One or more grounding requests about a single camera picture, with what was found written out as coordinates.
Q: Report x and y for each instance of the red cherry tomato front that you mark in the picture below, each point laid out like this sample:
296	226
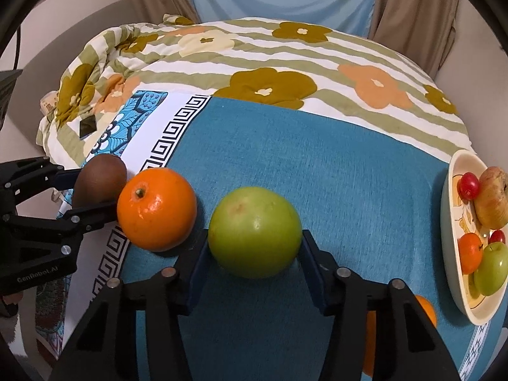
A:
497	236

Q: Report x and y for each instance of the brown kiwi fruit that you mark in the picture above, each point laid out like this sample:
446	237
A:
100	180

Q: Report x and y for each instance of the red cherry tomato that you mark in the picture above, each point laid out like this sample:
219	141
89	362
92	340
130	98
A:
468	187
497	236

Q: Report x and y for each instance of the red cherry tomato back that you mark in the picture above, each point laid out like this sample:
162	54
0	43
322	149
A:
468	187

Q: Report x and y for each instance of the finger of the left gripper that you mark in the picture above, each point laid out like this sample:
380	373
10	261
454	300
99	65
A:
87	216
23	179

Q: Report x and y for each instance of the green apple in bowl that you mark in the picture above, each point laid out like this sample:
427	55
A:
492	272

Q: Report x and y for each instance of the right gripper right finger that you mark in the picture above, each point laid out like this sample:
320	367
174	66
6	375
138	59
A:
380	326

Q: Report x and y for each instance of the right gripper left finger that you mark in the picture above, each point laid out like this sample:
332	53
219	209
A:
103	345

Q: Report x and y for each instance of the left human hand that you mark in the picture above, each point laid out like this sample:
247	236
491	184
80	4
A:
9	305

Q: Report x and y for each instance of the cream fruit bowl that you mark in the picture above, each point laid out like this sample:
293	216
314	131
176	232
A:
457	218

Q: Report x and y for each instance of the small tangerine in bowl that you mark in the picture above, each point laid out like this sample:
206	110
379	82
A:
470	252

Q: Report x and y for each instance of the small orange tangerine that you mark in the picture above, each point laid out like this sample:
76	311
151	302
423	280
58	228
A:
426	309

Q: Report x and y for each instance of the floral striped quilt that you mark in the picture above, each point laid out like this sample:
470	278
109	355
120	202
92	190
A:
286	64

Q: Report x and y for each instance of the green apple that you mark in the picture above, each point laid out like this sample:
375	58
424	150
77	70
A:
492	272
254	233

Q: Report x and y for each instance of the right beige curtain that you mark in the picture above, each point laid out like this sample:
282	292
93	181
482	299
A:
422	30

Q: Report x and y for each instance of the large orange with stem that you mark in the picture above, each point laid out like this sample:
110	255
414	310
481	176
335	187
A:
157	209

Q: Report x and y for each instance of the yellow red apple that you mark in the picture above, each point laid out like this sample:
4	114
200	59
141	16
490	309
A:
491	204

